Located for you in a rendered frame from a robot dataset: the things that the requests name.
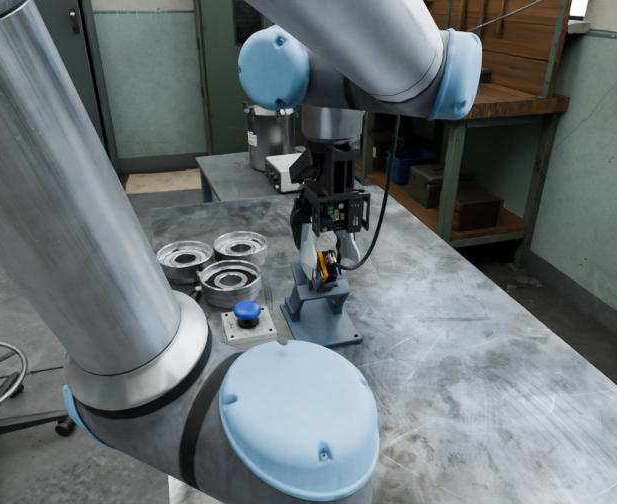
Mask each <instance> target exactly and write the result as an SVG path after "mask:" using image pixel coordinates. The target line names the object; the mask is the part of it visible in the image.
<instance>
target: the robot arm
mask: <svg viewBox="0 0 617 504"><path fill-rule="evenodd" d="M244 1H246V2H247V3H248V4H250V5H251V6H252V7H254V8H255V9H256V10H258V11H259V12H260V13H262V14H263V15H264V16H266V17H267V18H268V19H270V20H271V21H272V22H274V23H275V24H276V25H274V26H271V27H269V28H268V29H265V30H261V31H258V32H256V33H254V34H253V35H252V36H250V37H249V38H248V39H247V41H246V42H245V43H244V45H243V47H242V49H241V52H240V55H239V60H238V71H239V78H240V82H241V85H242V87H243V89H244V91H245V93H246V94H247V96H248V97H249V98H250V99H251V100H252V101H253V102H254V103H255V104H256V105H258V106H260V107H262V108H264V109H267V110H273V111H275V110H282V109H283V110H288V109H292V108H294V107H296V106H297V105H302V132H303V134H304V147H305V148H306V150H305V151H304V152H303V153H302V154H301V155H300V156H299V157H298V158H297V159H296V161H295V162H294V163H293V164H292V165H291V166H290V167H289V174H290V180H291V184H295V183H299V185H300V186H299V187H298V190H299V191H300V195H299V198H294V206H293V208H292V211H291V215H290V227H291V231H292V235H293V239H294V243H295V246H296V250H297V253H298V257H299V260H300V264H301V266H302V269H303V271H304V272H305V274H306V276H307V277H308V278H309V280H313V273H314V269H315V268H316V263H317V256H316V251H315V242H316V241H317V239H318V237H320V233H323V232H328V231H333V232H334V234H335V235H336V237H337V242H336V245H335V247H336V250H337V257H336V260H337V263H338V264H340V265H343V266H349V264H350V261H351V260H352V261H354V262H356V263H359V261H360V254H359V251H358V248H357V246H356V244H355V233H356V232H360V231H361V227H363V228H364V229H365V230H366V231H369V216H370V199H371V193H370V192H369V191H368V190H367V189H365V188H364V187H363V186H362V185H361V184H360V183H359V182H357V181H356V180H355V179H354V178H355V160H358V159H360V134H361V133H362V118H363V115H365V113H366V111H368V112H377V113H386V114H395V115H405V116H414V117H423V118H426V120H433V119H447V120H459V119H461V118H463V117H465V116H466V115H467V114H468V112H469V111H470V109H471V107H472V104H473V102H474V99H475V95H476V92H477V87H478V83H479V77H480V71H481V62H482V47H481V42H480V39H479V38H478V36H477V35H475V34H473V33H468V32H456V31H454V29H448V30H446V31H439V29H438V28H437V26H436V24H435V22H434V20H433V19H432V17H431V15H430V13H429V11H428V10H427V8H426V6H425V4H424V2H423V1H422V0H244ZM364 201H365V202H366V203H367V211H366V219H365V218H364V217H363V214H364ZM310 217H312V222H311V218H310ZM0 265H1V266H2V268H3V269H4V270H5V272H6V273H7V274H8V275H9V277H10V278H11V279H12V281H13V282H14V283H15V284H16V286H17V287H18V288H19V290H20V291H21V292H22V293H23V295H24V296H25V297H26V299H27V300H28V301H29V302H30V304H31V305H32V306H33V308H34V309H35V310H36V311H37V313H38V314H39V315H40V317H41V318H42V319H43V320H44V322H45V323H46V324H47V326H48V327H49V328H50V329H51V331H52V332H53V333H54V335H55V336H56V337H57V338H58V340H59V341H60V342H61V344H62V345H63V346H64V347H65V349H66V350H67V351H66V355H65V358H64V365H63V368H64V377H65V381H66V383H67V384H66V385H65V386H64V387H63V395H64V401H65V404H66V408H67V410H68V412H69V414H70V416H71V418H72V419H73V420H74V422H75V423H76V424H77V425H78V426H79V427H80V428H81V429H82V430H84V431H85V432H86V433H87V434H88V435H89V436H90V437H91V438H93V439H94V440H95V441H97V442H99V443H100V444H102V445H104V446H106V447H109V448H112V449H115V450H120V451H122V452H124V453H126V454H128V455H130V456H132V457H134V458H136V459H138V460H140V461H142V462H144V463H146V464H148V465H150V466H152V467H154V468H156V469H158V470H160V471H161V472H163V473H165V474H167V475H169V476H171V477H173V478H175V479H177V480H179V481H181V482H183V483H185V484H187V485H189V486H191V487H193V488H195V489H197V490H199V491H201V492H203V493H204V494H206V495H208V496H211V497H213V498H215V499H217V500H218V501H220V502H222V503H224V504H372V493H373V481H374V470H375V467H376V464H377V460H378V455H379V434H378V428H377V408H376V403H375V399H374V396H373V393H372V391H371V389H370V388H369V386H368V384H367V381H366V380H365V378H364V377H363V375H362V374H361V373H360V372H359V371H358V369H357V368H356V367H355V366H354V365H353V364H351V363H350V362H349V361H348V360H346V359H345V358H344V357H342V356H341V355H339V354H337V353H336V352H334V351H332V350H330V349H328V348H325V347H323V346H320V345H317V344H313V343H309V342H304V341H296V340H288V341H287V343H286V345H285V346H282V345H280V344H279V343H278V342H277V341H272V342H268V343H264V344H261V345H258V346H255V347H253V348H251V349H249V350H248V351H244V350H241V349H238V348H235V347H232V346H229V345H226V344H224V343H221V342H220V341H218V340H217V339H216V338H215V337H214V335H213V333H212V330H211V328H210V326H209V324H208V321H207V319H206V317H205V314H204V312H203V310H202V309H201V308H200V306H199V305H198V304H197V303H196V301H195V300H194V299H192V298H191V297H189V296H188V295H186V294H184V293H182V292H178V291H175V290H172V289H171V287H170V285H169V283H168V281H167V279H166V276H165V274H164V272H163V270H162V268H161V266H160V264H159V262H158V260H157V258H156V256H155V254H154V251H153V249H152V247H151V245H150V243H149V241H148V239H147V237H146V235H145V233H144V231H143V228H142V226H141V224H140V222H139V220H138V218H137V216H136V214H135V212H134V210H133V208H132V206H131V203H130V201H129V199H128V197H127V195H126V193H125V191H124V189H123V187H122V185H121V183H120V181H119V178H118V176H117V174H116V172H115V170H114V168H113V166H112V164H111V162H110V160H109V158H108V155H107V153H106V151H105V149H104V147H103V145H102V143H101V141H100V139H99V137H98V135H97V133H96V130H95V128H94V126H93V124H92V122H91V120H90V118H89V116H88V114H87V112H86V110H85V108H84V105H83V103H82V101H81V99H80V97H79V95H78V93H77V91H76V89H75V87H74V85H73V82H72V80H71V78H70V76H69V74H68V72H67V70H66V68H65V66H64V64H63V62H62V60H61V57H60V55H59V53H58V51H57V49H56V47H55V45H54V43H53V41H52V39H51V37H50V35H49V32H48V30H47V28H46V26H45V24H44V22H43V20H42V18H41V16H40V14H39V12H38V9H37V7H36V5H35V3H34V1H33V0H0Z"/></svg>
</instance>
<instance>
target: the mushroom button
mask: <svg viewBox="0 0 617 504"><path fill-rule="evenodd" d="M260 314H261V306H260V305H259V304H258V303H257V302H255V301H242V302H239V303H238V304H236V306H235V307H234V315H235V316H236V317H237V318H239V319H242V320H244V322H246V323H249V322H251V321H252V319H254V318H256V317H258V316H259V315H260Z"/></svg>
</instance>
